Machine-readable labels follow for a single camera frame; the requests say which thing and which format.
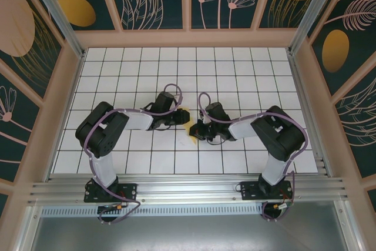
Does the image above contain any yellow cloth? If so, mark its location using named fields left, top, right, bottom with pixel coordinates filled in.
left=181, top=106, right=198, bottom=148

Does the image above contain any grey metal panel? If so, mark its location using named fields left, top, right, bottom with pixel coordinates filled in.
left=17, top=215, right=364, bottom=251

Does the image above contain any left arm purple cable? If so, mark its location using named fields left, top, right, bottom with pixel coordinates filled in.
left=83, top=83, right=184, bottom=226

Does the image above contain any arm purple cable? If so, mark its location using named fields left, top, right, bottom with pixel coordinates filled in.
left=198, top=92, right=310, bottom=222
left=83, top=83, right=184, bottom=226

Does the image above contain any aluminium mounting rail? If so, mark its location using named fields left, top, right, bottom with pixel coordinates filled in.
left=26, top=172, right=350, bottom=206

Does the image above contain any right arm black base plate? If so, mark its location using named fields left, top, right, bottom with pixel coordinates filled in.
left=240, top=180, right=294, bottom=200

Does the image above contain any perforated metal cable duct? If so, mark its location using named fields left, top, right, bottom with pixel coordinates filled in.
left=41, top=203, right=265, bottom=217

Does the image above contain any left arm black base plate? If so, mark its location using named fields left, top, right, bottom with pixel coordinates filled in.
left=84, top=183, right=139, bottom=203

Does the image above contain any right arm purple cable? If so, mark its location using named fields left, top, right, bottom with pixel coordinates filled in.
left=198, top=92, right=310, bottom=222

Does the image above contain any aluminium side rail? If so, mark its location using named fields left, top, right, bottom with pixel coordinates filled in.
left=288, top=52, right=335, bottom=179

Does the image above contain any aluminium frame post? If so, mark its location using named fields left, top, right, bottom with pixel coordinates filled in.
left=23, top=0, right=86, bottom=59
left=289, top=0, right=358, bottom=56

